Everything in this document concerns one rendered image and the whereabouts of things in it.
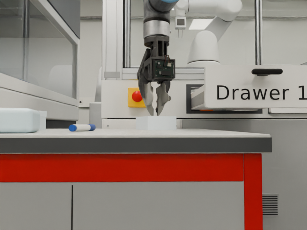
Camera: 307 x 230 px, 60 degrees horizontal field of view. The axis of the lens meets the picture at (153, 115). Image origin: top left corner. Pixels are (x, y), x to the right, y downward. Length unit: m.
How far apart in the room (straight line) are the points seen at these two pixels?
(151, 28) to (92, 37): 3.80
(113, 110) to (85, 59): 3.48
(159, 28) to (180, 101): 0.36
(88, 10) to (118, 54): 3.67
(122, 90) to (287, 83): 0.57
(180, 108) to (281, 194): 0.51
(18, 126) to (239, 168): 0.37
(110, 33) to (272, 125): 0.71
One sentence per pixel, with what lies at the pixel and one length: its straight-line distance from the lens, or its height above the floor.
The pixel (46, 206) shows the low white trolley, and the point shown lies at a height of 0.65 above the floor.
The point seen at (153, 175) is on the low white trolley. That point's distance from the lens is 0.43.
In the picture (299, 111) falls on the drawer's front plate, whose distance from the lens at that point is 1.15.
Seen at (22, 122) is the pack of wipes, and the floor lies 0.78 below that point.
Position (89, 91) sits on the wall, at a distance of 4.36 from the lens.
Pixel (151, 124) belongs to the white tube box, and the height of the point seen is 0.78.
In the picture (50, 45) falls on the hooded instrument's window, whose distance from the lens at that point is 1.58.
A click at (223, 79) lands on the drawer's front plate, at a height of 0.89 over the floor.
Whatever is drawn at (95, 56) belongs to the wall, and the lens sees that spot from 4.44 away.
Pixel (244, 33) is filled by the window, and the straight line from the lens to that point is 1.15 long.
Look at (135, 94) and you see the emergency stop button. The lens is 0.94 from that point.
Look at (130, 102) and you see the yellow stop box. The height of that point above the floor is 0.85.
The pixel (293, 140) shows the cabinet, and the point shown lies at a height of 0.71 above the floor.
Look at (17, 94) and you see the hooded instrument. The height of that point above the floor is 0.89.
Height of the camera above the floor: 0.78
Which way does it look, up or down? 2 degrees up
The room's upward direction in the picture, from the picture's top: straight up
